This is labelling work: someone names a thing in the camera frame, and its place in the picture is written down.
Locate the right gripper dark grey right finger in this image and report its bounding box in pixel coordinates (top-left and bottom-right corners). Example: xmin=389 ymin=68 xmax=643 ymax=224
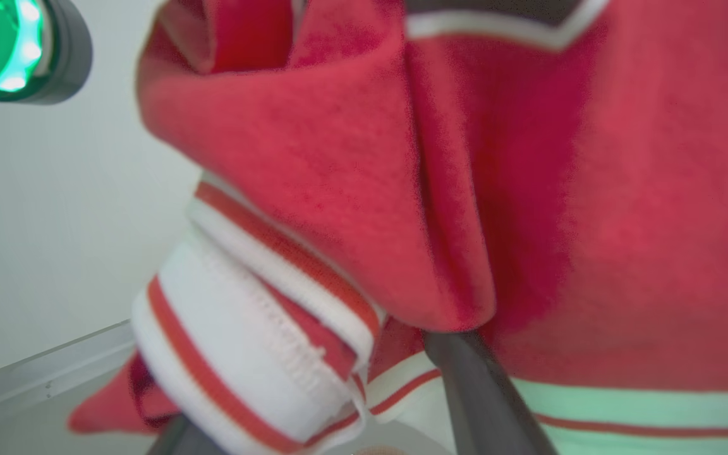
xmin=423 ymin=329 xmax=559 ymax=455

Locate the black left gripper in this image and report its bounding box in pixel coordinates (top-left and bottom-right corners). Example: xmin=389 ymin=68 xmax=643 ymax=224
xmin=0 ymin=0 xmax=94 ymax=106

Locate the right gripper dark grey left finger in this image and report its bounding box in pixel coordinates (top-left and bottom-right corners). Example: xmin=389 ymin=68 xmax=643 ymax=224
xmin=145 ymin=414 xmax=229 ymax=455

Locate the red garment white trim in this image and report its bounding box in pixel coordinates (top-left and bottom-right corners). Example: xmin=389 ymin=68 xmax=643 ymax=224
xmin=67 ymin=0 xmax=728 ymax=455

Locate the white baseboard strip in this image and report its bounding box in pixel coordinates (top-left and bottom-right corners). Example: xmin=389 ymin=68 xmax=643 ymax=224
xmin=0 ymin=319 xmax=138 ymax=440

